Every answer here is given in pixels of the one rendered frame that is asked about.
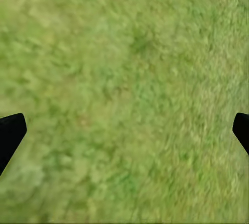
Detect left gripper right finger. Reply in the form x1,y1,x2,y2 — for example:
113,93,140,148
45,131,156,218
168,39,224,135
232,113,249,154

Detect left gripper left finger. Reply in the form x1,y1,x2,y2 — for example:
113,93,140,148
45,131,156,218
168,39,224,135
0,113,27,175

